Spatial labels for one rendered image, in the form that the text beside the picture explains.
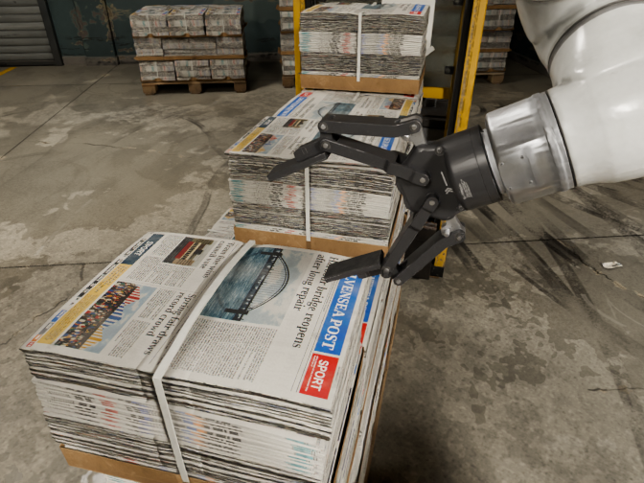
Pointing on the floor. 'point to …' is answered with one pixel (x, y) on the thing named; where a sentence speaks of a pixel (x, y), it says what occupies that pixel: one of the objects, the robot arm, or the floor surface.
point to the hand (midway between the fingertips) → (310, 222)
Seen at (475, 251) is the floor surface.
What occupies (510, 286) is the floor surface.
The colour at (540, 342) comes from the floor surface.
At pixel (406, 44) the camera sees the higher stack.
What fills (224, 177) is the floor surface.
